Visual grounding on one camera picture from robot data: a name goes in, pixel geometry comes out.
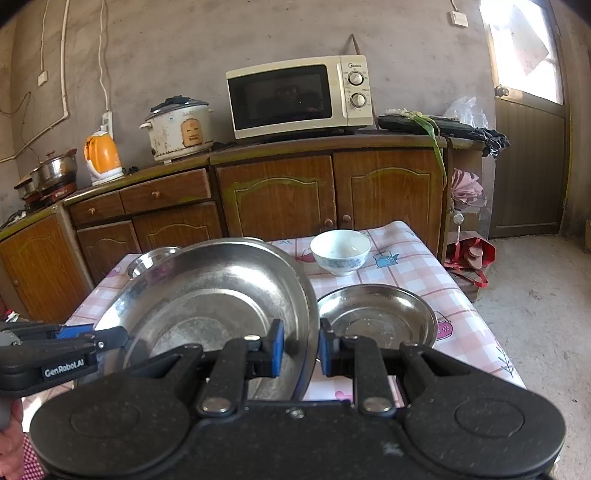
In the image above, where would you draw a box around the clear plastic bag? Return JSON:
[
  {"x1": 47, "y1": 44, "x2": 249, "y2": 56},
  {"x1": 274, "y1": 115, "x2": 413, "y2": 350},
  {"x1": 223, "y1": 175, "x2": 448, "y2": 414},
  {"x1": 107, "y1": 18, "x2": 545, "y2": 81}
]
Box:
[{"x1": 444, "y1": 96, "x2": 489, "y2": 130}]

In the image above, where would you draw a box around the small blue-patterned white bowl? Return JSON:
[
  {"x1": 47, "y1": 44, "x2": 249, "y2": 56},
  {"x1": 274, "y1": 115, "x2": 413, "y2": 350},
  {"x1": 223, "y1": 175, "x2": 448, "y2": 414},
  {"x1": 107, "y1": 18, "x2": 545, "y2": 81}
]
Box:
[{"x1": 310, "y1": 230, "x2": 371, "y2": 277}]

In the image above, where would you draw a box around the black flat appliance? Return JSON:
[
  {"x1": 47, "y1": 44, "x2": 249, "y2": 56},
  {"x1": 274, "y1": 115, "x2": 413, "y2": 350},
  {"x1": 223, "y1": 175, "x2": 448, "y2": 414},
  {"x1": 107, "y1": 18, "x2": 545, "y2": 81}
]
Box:
[{"x1": 379, "y1": 115, "x2": 462, "y2": 137}]

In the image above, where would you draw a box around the small steel plate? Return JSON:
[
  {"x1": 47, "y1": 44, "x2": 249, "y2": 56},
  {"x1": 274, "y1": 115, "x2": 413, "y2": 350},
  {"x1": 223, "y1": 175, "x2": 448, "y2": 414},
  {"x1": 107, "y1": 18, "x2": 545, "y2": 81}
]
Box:
[{"x1": 317, "y1": 285, "x2": 438, "y2": 365}]

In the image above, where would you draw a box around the person's left hand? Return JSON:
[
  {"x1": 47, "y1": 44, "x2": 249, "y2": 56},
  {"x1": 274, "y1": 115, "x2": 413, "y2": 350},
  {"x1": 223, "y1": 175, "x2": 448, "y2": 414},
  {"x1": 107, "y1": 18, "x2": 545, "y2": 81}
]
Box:
[{"x1": 0, "y1": 408, "x2": 26, "y2": 480}]

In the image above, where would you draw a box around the cream microwave oven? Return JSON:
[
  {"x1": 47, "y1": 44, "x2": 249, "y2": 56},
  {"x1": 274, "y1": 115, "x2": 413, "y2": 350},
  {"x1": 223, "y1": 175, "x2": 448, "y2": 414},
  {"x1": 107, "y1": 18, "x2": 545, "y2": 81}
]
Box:
[{"x1": 225, "y1": 55, "x2": 374, "y2": 140}]

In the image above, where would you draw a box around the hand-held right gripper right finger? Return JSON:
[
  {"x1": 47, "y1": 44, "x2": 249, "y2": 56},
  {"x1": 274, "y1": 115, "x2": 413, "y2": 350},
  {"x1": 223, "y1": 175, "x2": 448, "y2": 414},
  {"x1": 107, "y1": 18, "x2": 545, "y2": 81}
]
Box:
[{"x1": 320, "y1": 318, "x2": 504, "y2": 416}]

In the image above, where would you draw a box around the black cloth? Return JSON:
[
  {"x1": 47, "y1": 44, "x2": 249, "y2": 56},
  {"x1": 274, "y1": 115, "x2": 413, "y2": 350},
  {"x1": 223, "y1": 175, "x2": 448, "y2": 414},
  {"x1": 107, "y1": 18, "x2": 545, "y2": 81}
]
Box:
[{"x1": 480, "y1": 128, "x2": 511, "y2": 158}]

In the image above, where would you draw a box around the green onion stalk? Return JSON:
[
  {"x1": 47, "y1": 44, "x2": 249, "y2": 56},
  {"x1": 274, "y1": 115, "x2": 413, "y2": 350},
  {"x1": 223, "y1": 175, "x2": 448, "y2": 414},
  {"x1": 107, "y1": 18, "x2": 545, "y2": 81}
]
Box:
[{"x1": 414, "y1": 112, "x2": 448, "y2": 185}]

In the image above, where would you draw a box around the red bag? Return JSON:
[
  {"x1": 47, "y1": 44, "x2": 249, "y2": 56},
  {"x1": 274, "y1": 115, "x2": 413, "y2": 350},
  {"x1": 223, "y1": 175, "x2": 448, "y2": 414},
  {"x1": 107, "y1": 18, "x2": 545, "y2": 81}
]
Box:
[{"x1": 444, "y1": 234, "x2": 497, "y2": 291}]

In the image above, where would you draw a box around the large steel plate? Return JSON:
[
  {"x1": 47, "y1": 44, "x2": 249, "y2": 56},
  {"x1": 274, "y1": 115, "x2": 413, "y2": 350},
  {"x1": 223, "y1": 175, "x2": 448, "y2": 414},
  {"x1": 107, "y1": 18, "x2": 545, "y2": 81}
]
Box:
[{"x1": 93, "y1": 237, "x2": 320, "y2": 402}]

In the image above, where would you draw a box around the steel pot with lid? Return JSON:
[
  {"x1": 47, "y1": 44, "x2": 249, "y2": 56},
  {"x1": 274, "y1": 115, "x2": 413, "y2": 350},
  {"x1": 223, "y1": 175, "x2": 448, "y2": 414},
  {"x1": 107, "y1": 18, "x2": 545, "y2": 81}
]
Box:
[{"x1": 30, "y1": 148, "x2": 78, "y2": 192}]

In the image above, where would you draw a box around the red induction cooker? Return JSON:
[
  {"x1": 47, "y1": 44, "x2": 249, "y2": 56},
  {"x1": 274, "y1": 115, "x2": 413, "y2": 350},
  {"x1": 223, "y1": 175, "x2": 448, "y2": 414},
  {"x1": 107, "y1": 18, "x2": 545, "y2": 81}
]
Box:
[{"x1": 21, "y1": 182, "x2": 78, "y2": 210}]

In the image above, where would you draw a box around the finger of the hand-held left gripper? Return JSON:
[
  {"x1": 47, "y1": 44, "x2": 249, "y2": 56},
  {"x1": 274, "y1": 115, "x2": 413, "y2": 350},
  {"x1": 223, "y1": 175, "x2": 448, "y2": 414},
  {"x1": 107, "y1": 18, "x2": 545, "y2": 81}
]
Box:
[
  {"x1": 0, "y1": 323, "x2": 95, "y2": 344},
  {"x1": 0, "y1": 326, "x2": 129, "y2": 366}
]

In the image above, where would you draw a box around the brown door with window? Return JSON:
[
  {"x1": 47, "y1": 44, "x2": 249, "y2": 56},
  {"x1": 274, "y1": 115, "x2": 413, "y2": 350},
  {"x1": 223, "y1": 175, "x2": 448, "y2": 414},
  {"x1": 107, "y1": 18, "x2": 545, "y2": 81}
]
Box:
[{"x1": 480, "y1": 0, "x2": 575, "y2": 238}]

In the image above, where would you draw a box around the orange electric kettle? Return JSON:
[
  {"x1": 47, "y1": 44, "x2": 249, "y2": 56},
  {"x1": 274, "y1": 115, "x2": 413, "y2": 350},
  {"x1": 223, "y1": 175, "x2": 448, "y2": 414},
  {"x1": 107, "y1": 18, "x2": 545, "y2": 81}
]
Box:
[{"x1": 84, "y1": 127, "x2": 124, "y2": 186}]

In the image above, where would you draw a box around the steel bowl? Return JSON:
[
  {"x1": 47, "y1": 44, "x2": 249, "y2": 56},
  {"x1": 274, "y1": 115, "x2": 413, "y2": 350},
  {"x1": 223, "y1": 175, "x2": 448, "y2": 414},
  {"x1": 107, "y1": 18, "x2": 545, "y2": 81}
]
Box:
[{"x1": 126, "y1": 246, "x2": 182, "y2": 280}]

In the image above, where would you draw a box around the white rice cooker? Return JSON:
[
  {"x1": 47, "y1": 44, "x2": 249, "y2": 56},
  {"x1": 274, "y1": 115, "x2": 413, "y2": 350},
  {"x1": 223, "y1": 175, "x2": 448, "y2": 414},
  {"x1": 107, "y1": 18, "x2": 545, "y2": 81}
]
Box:
[{"x1": 140, "y1": 95, "x2": 215, "y2": 163}]

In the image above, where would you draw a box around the pink checked tablecloth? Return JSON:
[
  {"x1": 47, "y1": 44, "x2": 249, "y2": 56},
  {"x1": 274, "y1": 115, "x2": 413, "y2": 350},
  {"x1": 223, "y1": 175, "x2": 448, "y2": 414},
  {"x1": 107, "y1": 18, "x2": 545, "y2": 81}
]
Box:
[{"x1": 60, "y1": 220, "x2": 528, "y2": 403}]

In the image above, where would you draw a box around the wooden kitchen cabinet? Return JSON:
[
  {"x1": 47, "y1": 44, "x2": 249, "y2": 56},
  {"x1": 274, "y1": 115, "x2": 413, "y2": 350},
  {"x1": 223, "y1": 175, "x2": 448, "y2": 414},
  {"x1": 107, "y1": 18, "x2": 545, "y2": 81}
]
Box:
[{"x1": 0, "y1": 134, "x2": 455, "y2": 324}]

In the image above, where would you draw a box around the white paper sheet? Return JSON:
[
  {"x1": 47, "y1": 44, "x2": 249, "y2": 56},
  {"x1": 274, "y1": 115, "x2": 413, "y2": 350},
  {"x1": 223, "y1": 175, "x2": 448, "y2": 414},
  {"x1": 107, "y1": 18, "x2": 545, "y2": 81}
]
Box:
[{"x1": 505, "y1": 7, "x2": 550, "y2": 77}]

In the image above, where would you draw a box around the narrow wooden drawer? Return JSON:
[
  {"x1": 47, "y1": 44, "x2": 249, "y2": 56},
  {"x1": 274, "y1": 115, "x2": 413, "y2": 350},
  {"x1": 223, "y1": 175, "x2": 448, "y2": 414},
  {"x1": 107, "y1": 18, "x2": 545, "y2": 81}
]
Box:
[{"x1": 68, "y1": 190, "x2": 126, "y2": 228}]

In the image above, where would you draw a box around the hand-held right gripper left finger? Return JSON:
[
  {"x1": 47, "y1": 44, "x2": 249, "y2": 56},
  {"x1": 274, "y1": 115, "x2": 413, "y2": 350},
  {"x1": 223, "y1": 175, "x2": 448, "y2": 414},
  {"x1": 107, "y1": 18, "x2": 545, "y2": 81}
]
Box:
[{"x1": 99, "y1": 318, "x2": 284, "y2": 416}]

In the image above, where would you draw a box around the pink cloth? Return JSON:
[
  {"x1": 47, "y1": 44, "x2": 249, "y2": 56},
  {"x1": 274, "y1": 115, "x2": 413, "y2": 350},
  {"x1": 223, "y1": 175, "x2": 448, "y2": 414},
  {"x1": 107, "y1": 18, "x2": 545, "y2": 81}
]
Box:
[{"x1": 450, "y1": 168, "x2": 486, "y2": 209}]

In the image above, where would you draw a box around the wide wooden drawer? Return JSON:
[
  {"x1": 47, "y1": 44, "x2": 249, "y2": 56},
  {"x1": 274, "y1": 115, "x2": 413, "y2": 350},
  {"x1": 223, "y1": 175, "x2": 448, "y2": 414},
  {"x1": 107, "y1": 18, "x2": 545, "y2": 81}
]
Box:
[{"x1": 119, "y1": 168, "x2": 213, "y2": 215}]

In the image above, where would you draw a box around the wooden cabinet door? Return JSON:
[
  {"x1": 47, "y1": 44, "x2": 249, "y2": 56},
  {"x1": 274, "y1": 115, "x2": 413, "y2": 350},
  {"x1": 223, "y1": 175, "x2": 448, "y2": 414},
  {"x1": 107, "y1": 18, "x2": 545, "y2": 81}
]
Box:
[
  {"x1": 131, "y1": 200, "x2": 227, "y2": 252},
  {"x1": 216, "y1": 154, "x2": 337, "y2": 241},
  {"x1": 0, "y1": 215, "x2": 90, "y2": 324},
  {"x1": 333, "y1": 150, "x2": 448, "y2": 252},
  {"x1": 76, "y1": 220, "x2": 143, "y2": 284}
]

